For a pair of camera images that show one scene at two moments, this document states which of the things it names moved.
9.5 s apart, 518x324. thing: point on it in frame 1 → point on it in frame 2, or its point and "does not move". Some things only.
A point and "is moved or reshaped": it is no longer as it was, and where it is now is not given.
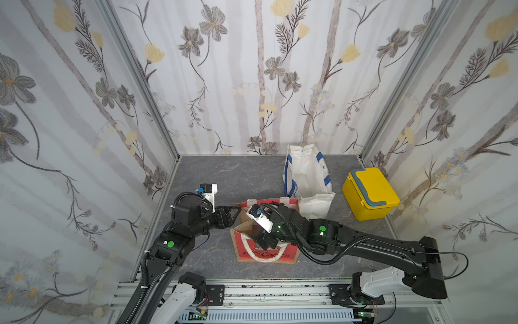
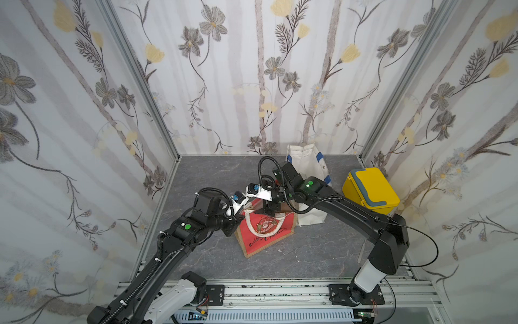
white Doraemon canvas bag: [306, 177] does not move
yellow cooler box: [368, 194] does not move
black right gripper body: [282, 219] → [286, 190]
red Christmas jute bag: [247, 248] is moved or reshaped
